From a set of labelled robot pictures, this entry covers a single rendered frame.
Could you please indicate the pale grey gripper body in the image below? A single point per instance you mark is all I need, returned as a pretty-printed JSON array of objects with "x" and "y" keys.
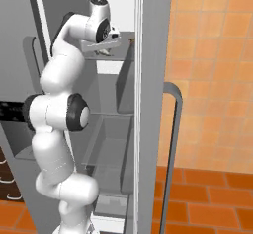
[{"x": 95, "y": 45}]

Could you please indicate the grey fridge door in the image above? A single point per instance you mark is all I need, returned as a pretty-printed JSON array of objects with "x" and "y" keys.
[
  {"x": 13, "y": 30},
  {"x": 153, "y": 47}
]

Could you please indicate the pale grey fish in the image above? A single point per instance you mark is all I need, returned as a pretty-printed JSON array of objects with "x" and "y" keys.
[{"x": 103, "y": 51}]

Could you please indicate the dark brown cupboard run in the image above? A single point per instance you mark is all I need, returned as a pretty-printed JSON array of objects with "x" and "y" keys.
[{"x": 8, "y": 178}]

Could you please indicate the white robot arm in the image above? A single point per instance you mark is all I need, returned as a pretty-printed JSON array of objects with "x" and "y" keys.
[{"x": 56, "y": 159}]

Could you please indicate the translucent grey fridge drawer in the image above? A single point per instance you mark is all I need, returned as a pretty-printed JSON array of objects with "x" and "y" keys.
[
  {"x": 108, "y": 145},
  {"x": 112, "y": 205}
]

